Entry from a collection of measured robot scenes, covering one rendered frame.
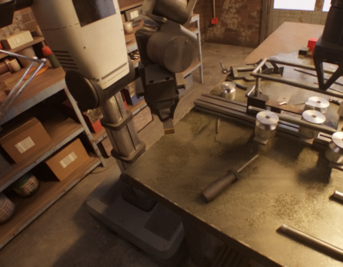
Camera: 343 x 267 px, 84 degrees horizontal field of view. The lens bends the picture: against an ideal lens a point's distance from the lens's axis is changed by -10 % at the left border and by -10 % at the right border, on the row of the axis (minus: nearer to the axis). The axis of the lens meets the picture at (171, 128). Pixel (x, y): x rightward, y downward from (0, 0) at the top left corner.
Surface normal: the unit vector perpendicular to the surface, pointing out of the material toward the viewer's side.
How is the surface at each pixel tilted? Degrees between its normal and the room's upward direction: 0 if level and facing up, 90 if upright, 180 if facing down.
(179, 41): 90
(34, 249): 0
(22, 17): 90
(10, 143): 92
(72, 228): 0
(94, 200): 0
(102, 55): 90
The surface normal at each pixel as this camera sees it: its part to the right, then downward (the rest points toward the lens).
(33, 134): 0.75, 0.33
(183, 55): 0.50, 0.49
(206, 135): -0.14, -0.76
